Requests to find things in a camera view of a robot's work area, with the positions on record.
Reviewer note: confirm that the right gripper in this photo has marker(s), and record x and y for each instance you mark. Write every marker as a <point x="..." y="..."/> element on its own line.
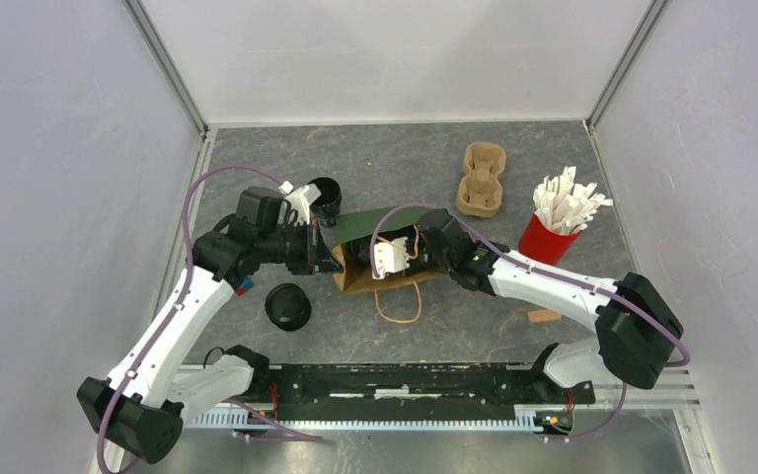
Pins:
<point x="415" y="267"/>

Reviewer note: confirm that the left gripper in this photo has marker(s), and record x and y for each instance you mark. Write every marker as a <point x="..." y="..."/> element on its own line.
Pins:
<point x="315" y="247"/>

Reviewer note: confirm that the green paper bag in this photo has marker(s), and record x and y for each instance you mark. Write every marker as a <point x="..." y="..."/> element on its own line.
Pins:
<point x="385" y="222"/>

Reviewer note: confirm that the black coffee cup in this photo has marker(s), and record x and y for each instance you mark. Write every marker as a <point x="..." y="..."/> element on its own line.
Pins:
<point x="359" y="249"/>
<point x="327" y="207"/>

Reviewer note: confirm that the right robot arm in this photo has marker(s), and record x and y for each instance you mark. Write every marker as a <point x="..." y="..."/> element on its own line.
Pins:
<point x="634" y="333"/>

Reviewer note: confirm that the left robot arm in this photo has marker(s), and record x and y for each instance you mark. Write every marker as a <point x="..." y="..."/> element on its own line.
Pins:
<point x="142" y="405"/>

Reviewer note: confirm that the cardboard two-cup carrier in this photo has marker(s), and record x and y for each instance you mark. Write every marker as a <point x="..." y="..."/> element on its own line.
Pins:
<point x="480" y="192"/>

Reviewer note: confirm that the red blue toy block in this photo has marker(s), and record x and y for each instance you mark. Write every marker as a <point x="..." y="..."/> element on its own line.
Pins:
<point x="244" y="286"/>

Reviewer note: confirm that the red cup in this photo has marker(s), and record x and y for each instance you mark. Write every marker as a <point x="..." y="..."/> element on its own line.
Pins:
<point x="542" y="245"/>

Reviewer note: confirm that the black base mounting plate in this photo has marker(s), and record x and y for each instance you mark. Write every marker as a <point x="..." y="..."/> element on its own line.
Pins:
<point x="415" y="392"/>

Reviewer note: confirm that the white paper stick bundle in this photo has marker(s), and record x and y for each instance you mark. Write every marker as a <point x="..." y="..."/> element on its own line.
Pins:
<point x="564" y="206"/>

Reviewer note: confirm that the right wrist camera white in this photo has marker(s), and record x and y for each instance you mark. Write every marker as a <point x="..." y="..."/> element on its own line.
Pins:
<point x="390" y="257"/>

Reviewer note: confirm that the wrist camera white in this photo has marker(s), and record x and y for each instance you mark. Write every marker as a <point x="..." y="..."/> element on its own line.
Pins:
<point x="390" y="257"/>
<point x="296" y="209"/>

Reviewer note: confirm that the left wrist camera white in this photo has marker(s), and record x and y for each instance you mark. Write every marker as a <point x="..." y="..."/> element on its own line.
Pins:
<point x="296" y="209"/>

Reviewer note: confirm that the slotted cable duct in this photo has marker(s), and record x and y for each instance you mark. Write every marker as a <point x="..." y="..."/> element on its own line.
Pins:
<point x="232" y="417"/>

